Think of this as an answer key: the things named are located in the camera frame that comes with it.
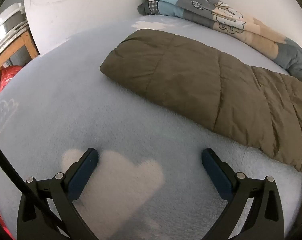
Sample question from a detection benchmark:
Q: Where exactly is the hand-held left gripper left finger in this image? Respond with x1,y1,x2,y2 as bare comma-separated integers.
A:
17,148,99,240

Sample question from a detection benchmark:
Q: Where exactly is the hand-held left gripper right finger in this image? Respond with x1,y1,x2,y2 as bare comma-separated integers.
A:
201,148,284,240

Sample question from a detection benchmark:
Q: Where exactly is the olive quilted puffer jacket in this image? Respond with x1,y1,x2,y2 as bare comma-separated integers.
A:
100,29,302,174

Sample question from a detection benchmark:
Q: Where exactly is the light blue cloud print bed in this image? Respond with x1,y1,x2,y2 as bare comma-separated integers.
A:
0,15,302,240

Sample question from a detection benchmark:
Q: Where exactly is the red plastic bag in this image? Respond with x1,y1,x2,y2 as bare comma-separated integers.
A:
0,65,23,95

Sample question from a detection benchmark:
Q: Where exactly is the wooden shelf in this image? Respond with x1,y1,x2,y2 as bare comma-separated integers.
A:
0,29,40,80

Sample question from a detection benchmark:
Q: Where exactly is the patchwork cartoon print quilt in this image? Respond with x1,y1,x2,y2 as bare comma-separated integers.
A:
137,0,302,82

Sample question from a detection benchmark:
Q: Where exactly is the black cable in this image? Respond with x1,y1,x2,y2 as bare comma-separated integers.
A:
0,139,73,239

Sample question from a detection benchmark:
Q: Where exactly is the silver metal frame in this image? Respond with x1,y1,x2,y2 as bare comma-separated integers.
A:
0,2,29,63

